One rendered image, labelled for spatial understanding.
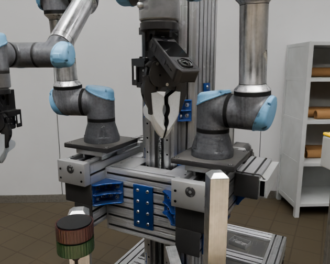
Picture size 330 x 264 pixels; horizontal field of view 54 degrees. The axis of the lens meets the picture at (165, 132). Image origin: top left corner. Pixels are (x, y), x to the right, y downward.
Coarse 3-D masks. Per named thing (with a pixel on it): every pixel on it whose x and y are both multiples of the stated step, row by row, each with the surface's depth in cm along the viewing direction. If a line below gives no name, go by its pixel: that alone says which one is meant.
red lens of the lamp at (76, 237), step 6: (90, 216) 54; (84, 228) 50; (90, 228) 51; (60, 234) 50; (66, 234) 49; (72, 234) 49; (78, 234) 50; (84, 234) 50; (90, 234) 51; (60, 240) 50; (66, 240) 49; (72, 240) 49; (78, 240) 50; (84, 240) 50
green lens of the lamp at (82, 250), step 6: (90, 240) 51; (60, 246) 50; (66, 246) 50; (72, 246) 50; (78, 246) 50; (84, 246) 50; (90, 246) 51; (60, 252) 50; (66, 252) 50; (72, 252) 50; (78, 252) 50; (84, 252) 51; (90, 252) 52; (66, 258) 50; (72, 258) 50; (78, 258) 50
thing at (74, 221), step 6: (66, 216) 54; (72, 216) 54; (78, 216) 54; (84, 216) 54; (60, 222) 52; (66, 222) 52; (72, 222) 52; (78, 222) 52; (84, 222) 52; (90, 222) 52; (60, 228) 50; (66, 228) 50; (72, 228) 50; (78, 228) 50
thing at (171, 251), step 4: (168, 248) 91; (172, 248) 91; (176, 248) 91; (168, 252) 89; (172, 252) 89; (176, 252) 89; (168, 256) 87; (172, 256) 87; (176, 256) 87; (168, 260) 86; (172, 260) 85; (176, 260) 85; (180, 260) 85
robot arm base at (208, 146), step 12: (204, 132) 110; (216, 132) 109; (228, 132) 112; (192, 144) 117; (204, 144) 110; (216, 144) 109; (228, 144) 111; (204, 156) 110; (216, 156) 109; (228, 156) 111
